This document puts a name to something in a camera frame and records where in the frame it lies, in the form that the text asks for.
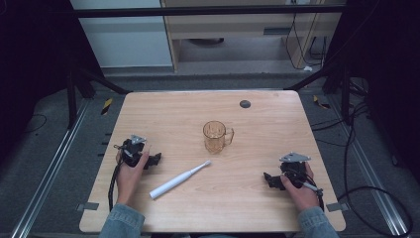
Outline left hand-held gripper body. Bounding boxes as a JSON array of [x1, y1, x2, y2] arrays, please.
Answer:
[[113, 133, 151, 169]]

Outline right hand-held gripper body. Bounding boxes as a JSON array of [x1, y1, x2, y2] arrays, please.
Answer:
[[278, 151, 313, 190]]

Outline white electric toothbrush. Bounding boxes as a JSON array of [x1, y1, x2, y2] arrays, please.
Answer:
[[149, 160, 212, 200]]

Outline amber glass mug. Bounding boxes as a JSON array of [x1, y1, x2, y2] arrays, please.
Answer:
[[202, 120, 236, 155]]

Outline person's left hand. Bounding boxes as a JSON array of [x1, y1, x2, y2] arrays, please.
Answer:
[[115, 150, 151, 206]]

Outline person's right hand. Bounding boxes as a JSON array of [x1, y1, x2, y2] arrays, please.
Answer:
[[279, 162, 321, 213]]

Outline yellow black tape strip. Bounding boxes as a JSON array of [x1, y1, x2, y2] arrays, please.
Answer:
[[312, 94, 332, 111], [100, 97, 114, 116]]

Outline black metal stand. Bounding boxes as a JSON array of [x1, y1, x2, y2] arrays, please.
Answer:
[[64, 58, 133, 131], [284, 60, 355, 126]]

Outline white cabinet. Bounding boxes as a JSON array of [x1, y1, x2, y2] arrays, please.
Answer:
[[69, 0, 174, 69]]

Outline dark curtain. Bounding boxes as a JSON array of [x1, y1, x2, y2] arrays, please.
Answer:
[[325, 0, 420, 186], [0, 0, 104, 167]]

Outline light wooden desk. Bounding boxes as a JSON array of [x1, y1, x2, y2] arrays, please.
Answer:
[[159, 0, 346, 73]]

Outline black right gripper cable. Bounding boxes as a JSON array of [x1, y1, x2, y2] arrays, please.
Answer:
[[290, 170, 326, 212]]

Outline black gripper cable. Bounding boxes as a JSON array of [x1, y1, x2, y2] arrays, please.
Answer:
[[290, 170, 326, 212], [107, 144, 127, 212]]

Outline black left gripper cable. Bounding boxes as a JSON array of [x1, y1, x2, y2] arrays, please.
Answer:
[[107, 144, 127, 212]]

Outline black looped floor cable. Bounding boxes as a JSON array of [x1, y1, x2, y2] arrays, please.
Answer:
[[310, 100, 414, 238]]

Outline grey table bracket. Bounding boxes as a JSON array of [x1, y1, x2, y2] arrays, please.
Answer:
[[325, 201, 350, 213], [75, 201, 100, 212]]

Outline aluminium floor rail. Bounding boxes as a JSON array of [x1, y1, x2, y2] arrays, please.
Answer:
[[329, 94, 411, 238], [10, 98, 91, 238]]

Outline thin black floor cable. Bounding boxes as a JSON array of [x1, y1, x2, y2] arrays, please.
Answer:
[[21, 113, 49, 136]]

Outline black cables under desk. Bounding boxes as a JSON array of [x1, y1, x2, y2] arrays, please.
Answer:
[[284, 12, 329, 71]]

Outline black horizontal frame bar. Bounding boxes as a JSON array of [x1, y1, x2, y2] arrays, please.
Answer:
[[70, 4, 348, 19]]

